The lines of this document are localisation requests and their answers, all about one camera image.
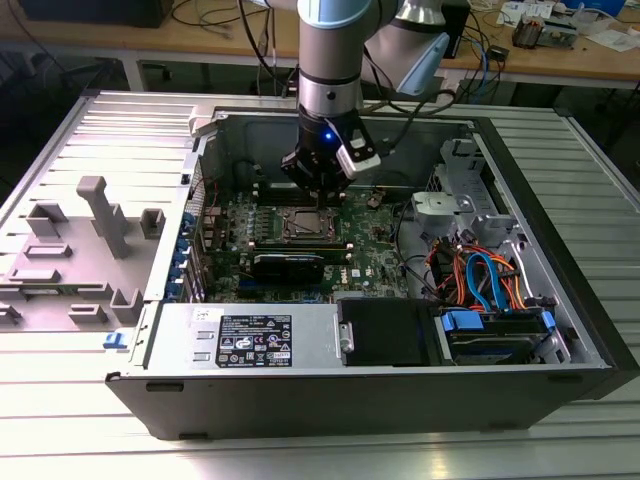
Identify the silver power supply unit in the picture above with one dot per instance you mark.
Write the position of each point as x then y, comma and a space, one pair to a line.
170, 345

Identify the black graphics card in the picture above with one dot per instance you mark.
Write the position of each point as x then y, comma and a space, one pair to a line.
287, 272

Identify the small copper coil transformer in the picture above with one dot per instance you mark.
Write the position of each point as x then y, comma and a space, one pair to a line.
527, 32

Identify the hard disk in blue carrier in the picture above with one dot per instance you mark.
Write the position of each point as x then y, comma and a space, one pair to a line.
462, 320

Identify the silver disk bay cage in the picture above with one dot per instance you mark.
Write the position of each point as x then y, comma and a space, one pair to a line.
440, 205

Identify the grey parts rack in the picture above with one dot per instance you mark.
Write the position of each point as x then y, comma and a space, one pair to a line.
75, 270

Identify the small black adapter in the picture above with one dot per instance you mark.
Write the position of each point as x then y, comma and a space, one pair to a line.
498, 52

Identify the green motherboard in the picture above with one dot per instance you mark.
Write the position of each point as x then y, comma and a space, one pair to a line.
372, 260

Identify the white paper sheets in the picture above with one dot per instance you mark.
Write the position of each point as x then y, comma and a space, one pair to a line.
612, 40

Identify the green RAM stick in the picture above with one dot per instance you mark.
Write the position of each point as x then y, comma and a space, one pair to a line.
330, 250

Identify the small blue plastic clip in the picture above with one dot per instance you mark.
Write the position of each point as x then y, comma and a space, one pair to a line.
114, 341

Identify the wooden desk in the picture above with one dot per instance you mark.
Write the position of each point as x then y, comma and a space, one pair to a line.
200, 37

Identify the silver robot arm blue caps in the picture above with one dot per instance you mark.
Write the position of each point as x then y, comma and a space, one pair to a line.
330, 60

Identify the silver CPU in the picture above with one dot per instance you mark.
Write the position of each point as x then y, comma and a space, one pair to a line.
309, 223

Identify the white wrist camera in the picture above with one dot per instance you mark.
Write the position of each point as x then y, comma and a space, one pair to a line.
357, 162

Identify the blue expansion card latch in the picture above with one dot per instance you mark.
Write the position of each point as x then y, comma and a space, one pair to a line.
182, 245
176, 270
187, 220
172, 292

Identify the black open PC case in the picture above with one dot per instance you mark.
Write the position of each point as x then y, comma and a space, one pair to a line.
350, 405

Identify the black computer box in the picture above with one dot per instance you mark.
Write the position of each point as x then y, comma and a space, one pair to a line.
90, 12

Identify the black desktop tower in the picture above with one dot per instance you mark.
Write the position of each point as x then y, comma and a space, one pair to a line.
457, 35

